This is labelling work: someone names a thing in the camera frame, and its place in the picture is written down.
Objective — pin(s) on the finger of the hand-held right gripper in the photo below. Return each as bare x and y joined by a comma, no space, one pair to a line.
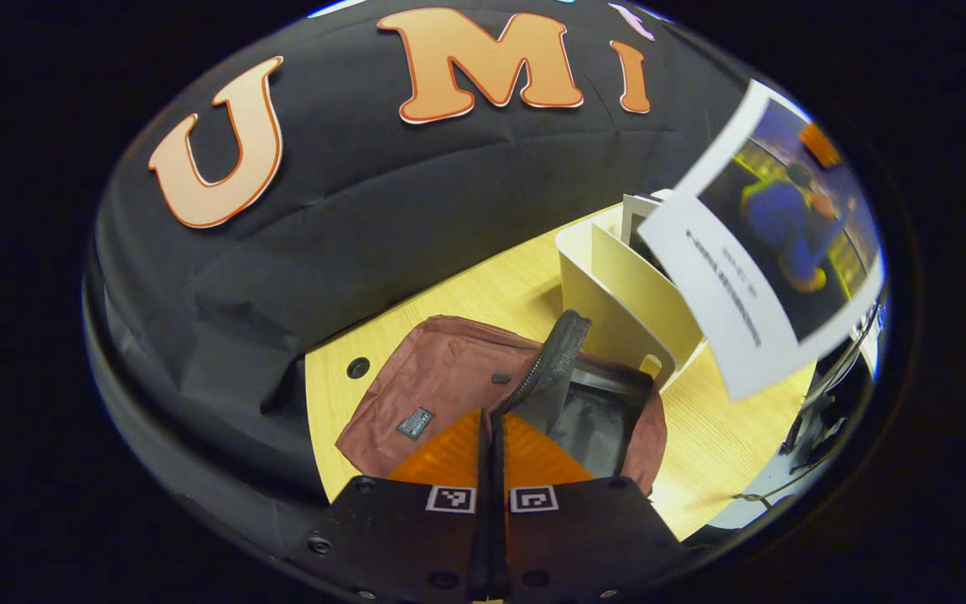
820,144

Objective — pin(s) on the blue book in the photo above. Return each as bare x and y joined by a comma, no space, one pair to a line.
726,277

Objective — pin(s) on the round black desk grommet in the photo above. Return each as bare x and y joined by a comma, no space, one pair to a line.
358,367

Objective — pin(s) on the maroon schoolbag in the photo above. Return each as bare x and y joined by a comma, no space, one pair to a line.
441,377

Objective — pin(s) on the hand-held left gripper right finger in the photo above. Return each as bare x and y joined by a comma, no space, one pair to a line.
592,537

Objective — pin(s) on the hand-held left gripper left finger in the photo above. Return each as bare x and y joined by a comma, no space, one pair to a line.
399,537

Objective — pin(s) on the black backdrop cloth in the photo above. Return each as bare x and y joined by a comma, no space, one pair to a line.
366,226

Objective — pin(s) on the grey and white book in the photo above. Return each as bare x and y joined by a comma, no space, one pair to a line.
638,222

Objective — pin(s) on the white bookshelf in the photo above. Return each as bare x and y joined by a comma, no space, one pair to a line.
617,294

